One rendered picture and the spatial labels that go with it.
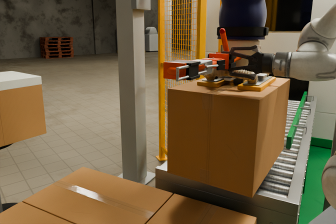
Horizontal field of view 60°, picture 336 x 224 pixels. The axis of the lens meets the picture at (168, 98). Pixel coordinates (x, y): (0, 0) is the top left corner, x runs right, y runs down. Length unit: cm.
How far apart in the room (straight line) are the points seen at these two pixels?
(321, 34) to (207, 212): 85
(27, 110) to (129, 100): 78
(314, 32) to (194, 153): 66
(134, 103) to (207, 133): 125
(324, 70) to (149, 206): 91
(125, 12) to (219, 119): 141
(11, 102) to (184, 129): 118
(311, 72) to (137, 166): 183
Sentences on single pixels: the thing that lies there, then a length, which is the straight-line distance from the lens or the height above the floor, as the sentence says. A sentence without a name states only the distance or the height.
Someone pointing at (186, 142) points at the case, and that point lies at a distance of 128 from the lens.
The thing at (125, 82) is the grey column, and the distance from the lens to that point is 240.
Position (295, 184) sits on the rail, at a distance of 159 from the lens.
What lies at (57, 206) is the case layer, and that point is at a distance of 149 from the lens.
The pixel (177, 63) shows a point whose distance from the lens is 84.
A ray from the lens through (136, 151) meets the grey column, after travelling 252.
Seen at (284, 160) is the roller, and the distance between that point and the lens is 196.
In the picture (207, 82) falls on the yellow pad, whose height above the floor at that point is 109.
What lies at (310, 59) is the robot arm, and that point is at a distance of 109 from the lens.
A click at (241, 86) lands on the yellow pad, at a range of 128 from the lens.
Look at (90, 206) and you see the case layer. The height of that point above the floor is 54.
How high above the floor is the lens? 133
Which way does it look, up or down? 13 degrees down
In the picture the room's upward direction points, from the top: straight up
